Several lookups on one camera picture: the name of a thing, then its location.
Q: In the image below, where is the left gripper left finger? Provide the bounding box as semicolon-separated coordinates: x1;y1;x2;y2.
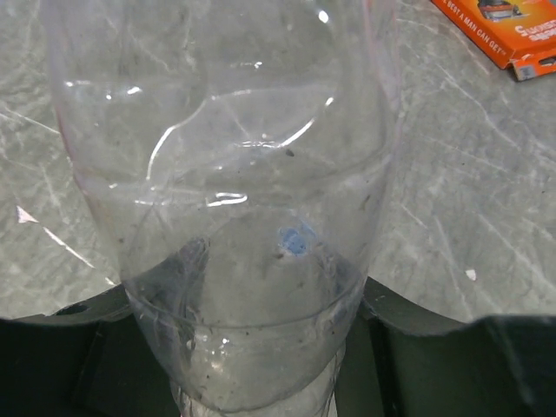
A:
1;286;178;416

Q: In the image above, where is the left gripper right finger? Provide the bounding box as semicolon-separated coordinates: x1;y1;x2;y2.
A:
335;279;555;417

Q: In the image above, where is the clear plastic bottle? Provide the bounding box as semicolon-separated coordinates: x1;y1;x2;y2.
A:
40;1;400;416

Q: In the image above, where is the blue bottle cap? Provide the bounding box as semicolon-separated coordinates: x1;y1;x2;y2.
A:
277;222;318;257

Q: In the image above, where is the orange razor box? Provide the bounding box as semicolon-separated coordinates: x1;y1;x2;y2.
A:
432;0;555;82

